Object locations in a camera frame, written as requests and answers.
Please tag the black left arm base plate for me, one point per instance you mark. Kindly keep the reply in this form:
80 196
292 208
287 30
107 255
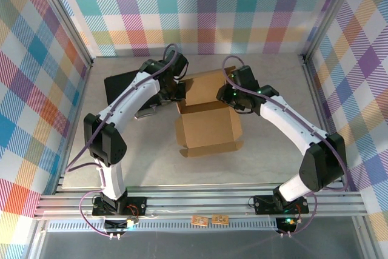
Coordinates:
138 206

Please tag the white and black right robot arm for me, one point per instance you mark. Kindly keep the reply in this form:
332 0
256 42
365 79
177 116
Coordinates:
288 122

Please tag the aluminium side rail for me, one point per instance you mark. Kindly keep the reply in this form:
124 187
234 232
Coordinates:
75 119
316 89

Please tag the small orange circuit board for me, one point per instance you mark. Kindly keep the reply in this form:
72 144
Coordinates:
199 220
220 219

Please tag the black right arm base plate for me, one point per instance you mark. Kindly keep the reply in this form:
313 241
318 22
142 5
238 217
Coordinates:
263 204

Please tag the aluminium corner post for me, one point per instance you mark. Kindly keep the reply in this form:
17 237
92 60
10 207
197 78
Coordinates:
330 13
62 13

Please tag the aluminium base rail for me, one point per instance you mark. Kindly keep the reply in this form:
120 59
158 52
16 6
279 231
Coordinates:
197 201

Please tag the brown cardboard box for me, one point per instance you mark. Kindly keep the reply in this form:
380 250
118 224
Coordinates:
209 131

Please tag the small black electronics bracket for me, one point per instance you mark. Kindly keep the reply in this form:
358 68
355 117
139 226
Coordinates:
116 225

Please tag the black case with metal latches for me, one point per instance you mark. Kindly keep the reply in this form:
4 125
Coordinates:
121 89

